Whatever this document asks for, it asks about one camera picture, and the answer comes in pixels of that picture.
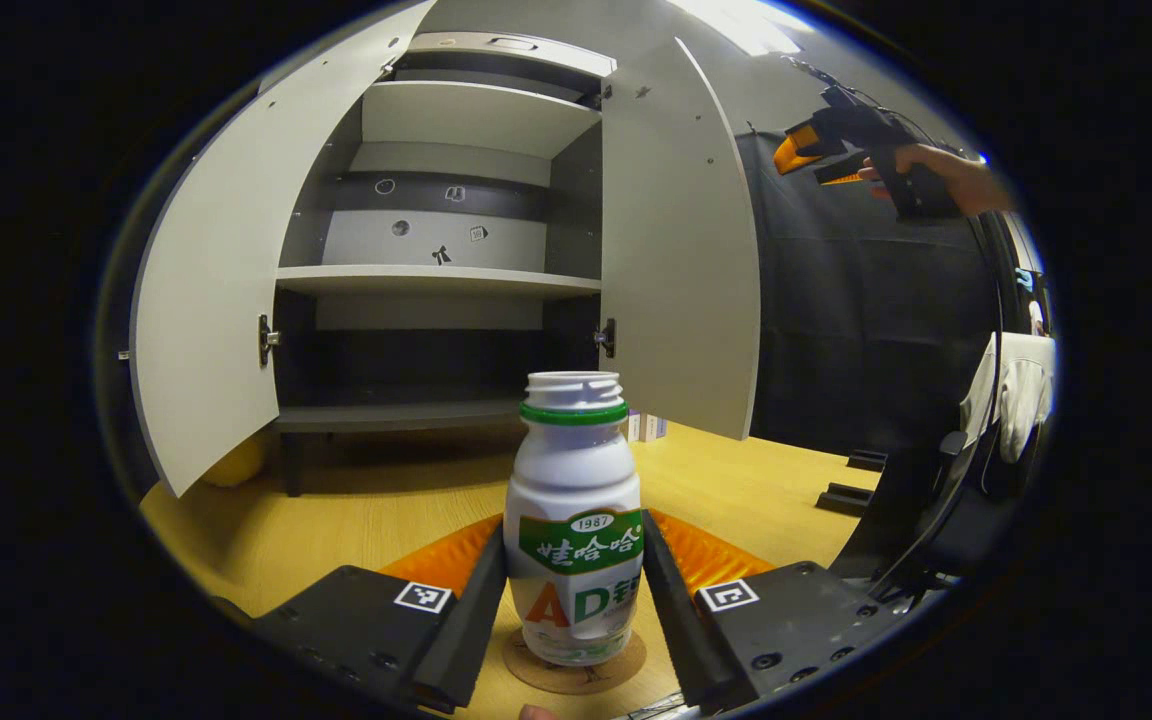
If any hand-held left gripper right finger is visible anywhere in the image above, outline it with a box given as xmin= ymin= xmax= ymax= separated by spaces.
xmin=641 ymin=508 xmax=915 ymax=714

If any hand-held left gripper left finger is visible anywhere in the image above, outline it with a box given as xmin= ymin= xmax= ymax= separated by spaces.
xmin=248 ymin=512 xmax=510 ymax=714

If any round cork coaster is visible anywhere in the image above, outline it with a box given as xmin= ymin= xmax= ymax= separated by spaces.
xmin=503 ymin=625 xmax=648 ymax=696

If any white bottle green label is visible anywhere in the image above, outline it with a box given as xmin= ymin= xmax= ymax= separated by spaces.
xmin=503 ymin=371 xmax=645 ymax=668

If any grey cabinet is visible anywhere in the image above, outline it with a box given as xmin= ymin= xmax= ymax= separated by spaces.
xmin=256 ymin=30 xmax=619 ymax=498

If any light grey cabinet drawer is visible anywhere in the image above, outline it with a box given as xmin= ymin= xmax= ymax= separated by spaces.
xmin=404 ymin=30 xmax=618 ymax=79

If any white cabinet shelf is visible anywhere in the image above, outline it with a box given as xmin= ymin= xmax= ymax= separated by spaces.
xmin=274 ymin=264 xmax=603 ymax=301
xmin=361 ymin=80 xmax=603 ymax=161

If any ceiling light panel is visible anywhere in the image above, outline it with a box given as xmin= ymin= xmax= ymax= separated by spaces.
xmin=674 ymin=0 xmax=819 ymax=57

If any black backdrop cloth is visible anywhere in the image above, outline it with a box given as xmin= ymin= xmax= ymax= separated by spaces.
xmin=734 ymin=125 xmax=1005 ymax=463

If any black stand foot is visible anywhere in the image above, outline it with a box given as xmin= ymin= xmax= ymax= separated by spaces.
xmin=815 ymin=450 xmax=887 ymax=517

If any dark metal stand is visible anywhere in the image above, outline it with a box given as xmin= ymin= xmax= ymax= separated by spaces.
xmin=831 ymin=280 xmax=1005 ymax=603

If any yellow soft ball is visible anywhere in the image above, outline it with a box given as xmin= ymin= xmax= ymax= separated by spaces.
xmin=200 ymin=434 xmax=268 ymax=489

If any white cloth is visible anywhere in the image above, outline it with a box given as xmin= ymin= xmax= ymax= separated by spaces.
xmin=960 ymin=330 xmax=1058 ymax=464

